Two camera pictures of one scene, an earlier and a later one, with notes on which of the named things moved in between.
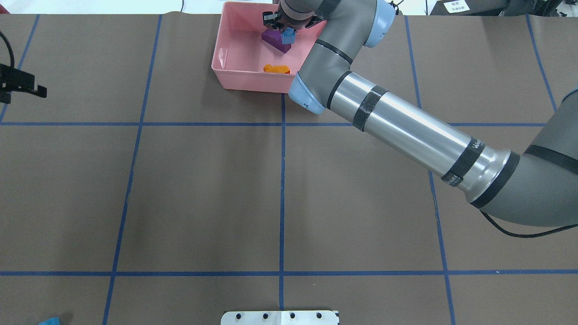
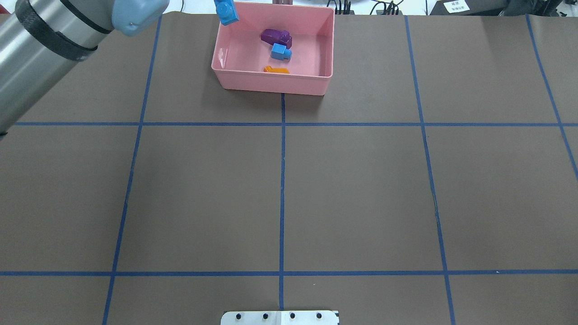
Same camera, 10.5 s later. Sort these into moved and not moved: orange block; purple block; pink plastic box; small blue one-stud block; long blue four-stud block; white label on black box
Moved: small blue one-stud block; long blue four-stud block
Not moved: purple block; pink plastic box; orange block; white label on black box
